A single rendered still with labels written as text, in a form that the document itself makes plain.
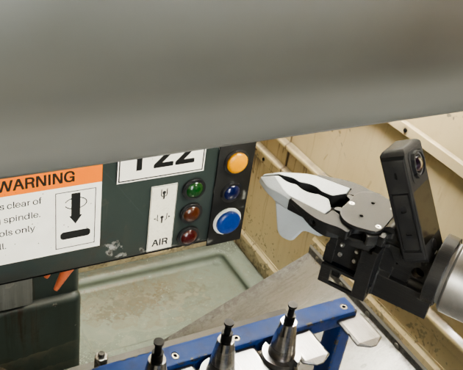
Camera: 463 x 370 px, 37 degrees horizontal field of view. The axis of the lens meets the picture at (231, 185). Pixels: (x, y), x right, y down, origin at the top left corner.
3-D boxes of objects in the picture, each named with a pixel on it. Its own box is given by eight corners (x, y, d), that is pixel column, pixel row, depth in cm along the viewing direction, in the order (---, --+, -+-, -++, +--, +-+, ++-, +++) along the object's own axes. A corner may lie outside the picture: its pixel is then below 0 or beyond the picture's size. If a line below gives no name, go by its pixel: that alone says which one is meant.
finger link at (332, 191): (255, 213, 78) (329, 247, 74) (263, 168, 75) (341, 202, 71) (268, 201, 80) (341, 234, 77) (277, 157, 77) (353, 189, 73)
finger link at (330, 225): (280, 216, 70) (359, 252, 67) (282, 203, 69) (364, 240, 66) (301, 197, 74) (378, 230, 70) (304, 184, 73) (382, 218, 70)
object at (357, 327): (385, 343, 119) (386, 340, 118) (360, 352, 116) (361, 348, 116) (361, 316, 124) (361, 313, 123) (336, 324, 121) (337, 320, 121)
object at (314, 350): (333, 361, 114) (334, 357, 113) (306, 370, 111) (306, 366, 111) (309, 332, 119) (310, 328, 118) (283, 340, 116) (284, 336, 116)
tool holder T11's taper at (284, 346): (283, 338, 114) (290, 307, 111) (300, 356, 112) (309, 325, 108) (261, 348, 112) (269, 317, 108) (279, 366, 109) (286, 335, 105)
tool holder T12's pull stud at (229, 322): (229, 334, 104) (232, 316, 102) (233, 342, 103) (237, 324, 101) (218, 335, 103) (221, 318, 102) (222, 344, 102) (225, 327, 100)
